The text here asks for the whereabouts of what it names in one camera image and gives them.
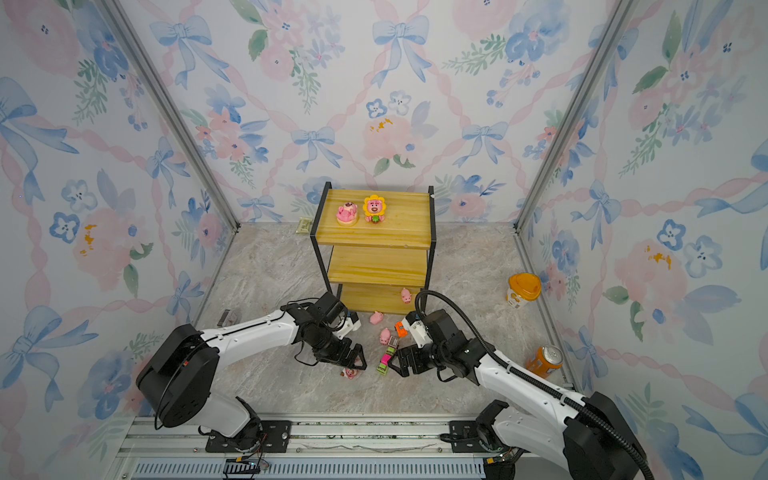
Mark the orange toy bulldozer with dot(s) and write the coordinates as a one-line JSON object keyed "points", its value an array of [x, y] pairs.
{"points": [[401, 330]]}

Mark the wooden three-tier shelf black frame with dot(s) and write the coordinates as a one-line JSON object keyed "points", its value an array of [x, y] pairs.
{"points": [[367, 265]]}

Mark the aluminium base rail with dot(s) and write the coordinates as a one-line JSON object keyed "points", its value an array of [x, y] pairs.
{"points": [[330, 446]]}

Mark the pink pig on shelf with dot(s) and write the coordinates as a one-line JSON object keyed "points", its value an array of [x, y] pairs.
{"points": [[406, 294]]}

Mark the sunflower pink bear toy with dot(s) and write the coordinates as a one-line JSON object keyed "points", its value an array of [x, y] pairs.
{"points": [[374, 207]]}

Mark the small pink bear figure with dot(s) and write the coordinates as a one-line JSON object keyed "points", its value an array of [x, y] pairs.
{"points": [[350, 373]]}

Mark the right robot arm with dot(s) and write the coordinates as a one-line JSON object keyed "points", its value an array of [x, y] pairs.
{"points": [[586, 436]]}

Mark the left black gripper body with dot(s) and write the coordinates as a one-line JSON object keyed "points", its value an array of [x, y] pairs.
{"points": [[332, 347]]}

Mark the orange soda can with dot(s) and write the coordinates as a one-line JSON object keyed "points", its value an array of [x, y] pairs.
{"points": [[546, 360]]}

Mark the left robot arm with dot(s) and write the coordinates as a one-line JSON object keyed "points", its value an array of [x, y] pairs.
{"points": [[178, 380]]}

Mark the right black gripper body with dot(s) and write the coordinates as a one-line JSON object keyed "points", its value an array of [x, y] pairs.
{"points": [[425, 359]]}

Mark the pink pig in pile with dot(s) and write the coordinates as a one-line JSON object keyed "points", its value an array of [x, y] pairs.
{"points": [[385, 336]]}

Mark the pink pig near shelf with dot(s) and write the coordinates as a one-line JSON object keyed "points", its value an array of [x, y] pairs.
{"points": [[376, 318]]}

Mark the small grey box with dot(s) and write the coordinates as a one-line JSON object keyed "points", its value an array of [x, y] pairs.
{"points": [[228, 317]]}

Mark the green truck pink load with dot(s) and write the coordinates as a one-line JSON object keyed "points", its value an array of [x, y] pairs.
{"points": [[382, 368]]}

